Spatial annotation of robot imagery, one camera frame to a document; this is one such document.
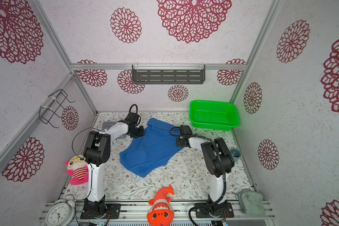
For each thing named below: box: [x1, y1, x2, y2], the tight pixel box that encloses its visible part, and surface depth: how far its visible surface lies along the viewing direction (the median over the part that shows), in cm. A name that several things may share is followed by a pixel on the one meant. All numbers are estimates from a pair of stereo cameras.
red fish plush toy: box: [146, 184, 175, 226], surface depth 68 cm
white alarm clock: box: [45, 199, 76, 226], surface depth 71 cm
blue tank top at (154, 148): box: [119, 117, 184, 178], surface depth 97 cm
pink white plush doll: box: [64, 154, 89, 186], surface depth 84 cm
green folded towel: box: [237, 188, 266, 217], surface depth 78 cm
